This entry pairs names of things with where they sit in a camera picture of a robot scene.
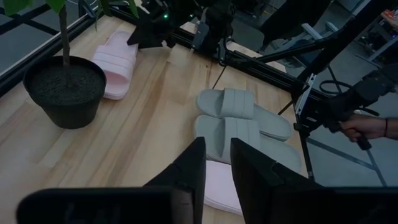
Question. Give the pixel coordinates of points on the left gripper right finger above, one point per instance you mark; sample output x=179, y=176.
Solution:
x=255, y=174

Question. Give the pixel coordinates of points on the person's forearm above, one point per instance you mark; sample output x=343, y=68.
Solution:
x=393, y=128

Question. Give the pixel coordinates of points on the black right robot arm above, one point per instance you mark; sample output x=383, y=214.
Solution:
x=217, y=18

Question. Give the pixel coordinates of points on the black aluminium table frame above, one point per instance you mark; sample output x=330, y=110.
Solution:
x=264, y=73

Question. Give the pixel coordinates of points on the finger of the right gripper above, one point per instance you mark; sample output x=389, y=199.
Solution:
x=168, y=40
x=146, y=39

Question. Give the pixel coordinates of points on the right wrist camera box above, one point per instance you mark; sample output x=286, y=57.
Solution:
x=200, y=35

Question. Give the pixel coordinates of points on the grey slide sandal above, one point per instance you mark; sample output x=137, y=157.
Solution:
x=236, y=102
x=273, y=149

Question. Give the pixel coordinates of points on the green plant in black pot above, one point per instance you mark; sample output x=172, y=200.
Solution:
x=65, y=93

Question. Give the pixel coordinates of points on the large black panel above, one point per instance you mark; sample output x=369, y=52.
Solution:
x=289, y=15

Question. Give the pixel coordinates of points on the person's hand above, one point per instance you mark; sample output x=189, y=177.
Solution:
x=363, y=126

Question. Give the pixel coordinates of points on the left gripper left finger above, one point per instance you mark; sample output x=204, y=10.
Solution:
x=189, y=174

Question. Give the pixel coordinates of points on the black wrist band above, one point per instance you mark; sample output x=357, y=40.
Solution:
x=386, y=127

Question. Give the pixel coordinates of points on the pink slide sandal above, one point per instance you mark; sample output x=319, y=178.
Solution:
x=116, y=68
x=220, y=186

